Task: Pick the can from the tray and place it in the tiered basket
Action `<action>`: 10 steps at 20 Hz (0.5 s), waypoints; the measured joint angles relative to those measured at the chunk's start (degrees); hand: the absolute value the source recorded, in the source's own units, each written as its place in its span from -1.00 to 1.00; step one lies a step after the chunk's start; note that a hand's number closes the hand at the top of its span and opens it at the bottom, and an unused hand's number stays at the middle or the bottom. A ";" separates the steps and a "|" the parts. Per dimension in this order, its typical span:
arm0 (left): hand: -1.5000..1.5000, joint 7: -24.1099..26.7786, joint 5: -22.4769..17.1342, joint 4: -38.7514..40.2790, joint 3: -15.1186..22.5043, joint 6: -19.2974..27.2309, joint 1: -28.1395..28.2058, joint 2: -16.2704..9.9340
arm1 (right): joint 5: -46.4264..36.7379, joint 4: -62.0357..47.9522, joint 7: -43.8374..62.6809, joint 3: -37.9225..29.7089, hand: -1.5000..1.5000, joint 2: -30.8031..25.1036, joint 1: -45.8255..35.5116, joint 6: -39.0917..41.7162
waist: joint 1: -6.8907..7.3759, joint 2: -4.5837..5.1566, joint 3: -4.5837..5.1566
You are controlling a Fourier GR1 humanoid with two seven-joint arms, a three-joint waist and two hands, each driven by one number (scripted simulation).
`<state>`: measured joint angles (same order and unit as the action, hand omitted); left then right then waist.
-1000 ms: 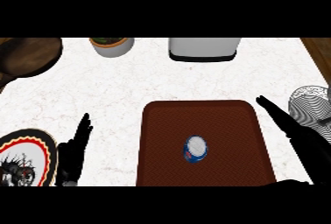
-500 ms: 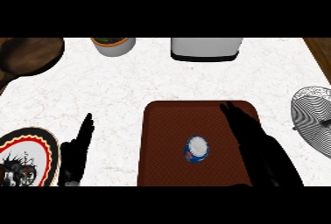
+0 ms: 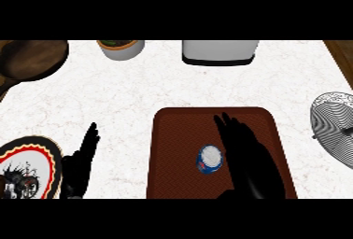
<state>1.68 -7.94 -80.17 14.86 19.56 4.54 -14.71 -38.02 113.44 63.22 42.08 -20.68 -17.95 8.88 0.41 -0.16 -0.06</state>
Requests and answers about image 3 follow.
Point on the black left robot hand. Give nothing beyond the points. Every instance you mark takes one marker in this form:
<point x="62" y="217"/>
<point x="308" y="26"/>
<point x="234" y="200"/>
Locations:
<point x="82" y="161"/>

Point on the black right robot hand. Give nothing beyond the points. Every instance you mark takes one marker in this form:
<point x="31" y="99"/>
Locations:
<point x="250" y="161"/>

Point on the blue can with pale end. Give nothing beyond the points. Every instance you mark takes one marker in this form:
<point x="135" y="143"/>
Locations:
<point x="210" y="158"/>

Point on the brown rectangular tray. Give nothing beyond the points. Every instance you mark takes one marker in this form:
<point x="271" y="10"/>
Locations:
<point x="184" y="149"/>

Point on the decorated plate with black rim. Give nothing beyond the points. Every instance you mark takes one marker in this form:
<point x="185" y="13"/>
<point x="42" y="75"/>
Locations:
<point x="29" y="171"/>

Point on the dark brown wooden pan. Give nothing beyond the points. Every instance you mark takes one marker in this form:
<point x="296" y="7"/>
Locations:
<point x="27" y="62"/>

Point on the white appliance with black base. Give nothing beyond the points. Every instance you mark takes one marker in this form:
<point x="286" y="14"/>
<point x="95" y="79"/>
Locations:
<point x="219" y="51"/>

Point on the white plant pot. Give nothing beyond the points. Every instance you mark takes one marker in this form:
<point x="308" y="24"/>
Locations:
<point x="120" y="49"/>

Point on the brown wooden counter edge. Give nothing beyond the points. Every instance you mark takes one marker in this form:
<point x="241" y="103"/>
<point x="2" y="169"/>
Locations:
<point x="342" y="57"/>

